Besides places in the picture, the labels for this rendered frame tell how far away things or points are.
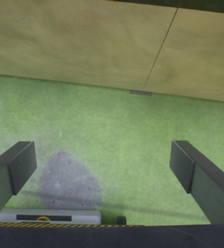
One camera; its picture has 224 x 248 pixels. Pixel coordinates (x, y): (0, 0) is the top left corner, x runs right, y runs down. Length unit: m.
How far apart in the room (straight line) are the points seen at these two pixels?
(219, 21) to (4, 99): 1.19
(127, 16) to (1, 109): 1.01
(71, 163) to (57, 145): 0.14
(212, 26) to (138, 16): 0.20
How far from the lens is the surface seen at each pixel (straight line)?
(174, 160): 0.16
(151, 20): 0.58
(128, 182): 1.11
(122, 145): 1.09
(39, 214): 1.08
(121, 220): 1.02
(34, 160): 0.17
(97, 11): 0.58
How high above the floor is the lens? 1.09
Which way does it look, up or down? 81 degrees down
